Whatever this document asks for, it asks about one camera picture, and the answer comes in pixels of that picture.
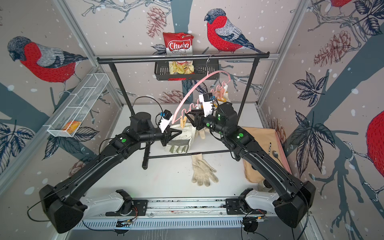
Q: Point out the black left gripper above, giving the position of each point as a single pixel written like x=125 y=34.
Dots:
x=167 y=133

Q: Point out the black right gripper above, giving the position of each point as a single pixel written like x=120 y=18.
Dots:
x=199 y=118

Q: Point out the beige glove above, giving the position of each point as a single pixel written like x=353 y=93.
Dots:
x=182 y=143

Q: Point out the knit glove black red cuff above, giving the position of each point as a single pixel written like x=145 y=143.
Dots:
x=201 y=133

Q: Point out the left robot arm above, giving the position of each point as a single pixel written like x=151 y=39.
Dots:
x=61 y=203

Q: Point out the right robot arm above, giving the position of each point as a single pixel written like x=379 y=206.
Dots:
x=295 y=197

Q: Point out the yellow clothespin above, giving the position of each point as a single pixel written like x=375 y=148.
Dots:
x=183 y=122

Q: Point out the red cassava chips bag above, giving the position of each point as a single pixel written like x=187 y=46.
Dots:
x=179 y=45

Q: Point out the dark metal spoon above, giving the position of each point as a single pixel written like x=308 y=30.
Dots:
x=276 y=155

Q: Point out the black garment rack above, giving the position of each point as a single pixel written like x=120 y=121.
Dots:
x=112 y=61

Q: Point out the orange snack packet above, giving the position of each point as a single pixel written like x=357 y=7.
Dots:
x=71 y=127

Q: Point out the pink tray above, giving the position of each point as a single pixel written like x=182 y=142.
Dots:
x=282 y=155

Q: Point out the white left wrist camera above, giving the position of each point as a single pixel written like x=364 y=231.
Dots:
x=166 y=118

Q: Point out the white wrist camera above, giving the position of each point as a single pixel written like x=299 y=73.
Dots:
x=166 y=118
x=207 y=102

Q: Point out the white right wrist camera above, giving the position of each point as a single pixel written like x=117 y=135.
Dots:
x=207 y=102

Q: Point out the black wall basket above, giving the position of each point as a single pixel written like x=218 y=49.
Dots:
x=202 y=69

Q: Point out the white wire mesh shelf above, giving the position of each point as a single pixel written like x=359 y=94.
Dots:
x=80 y=103

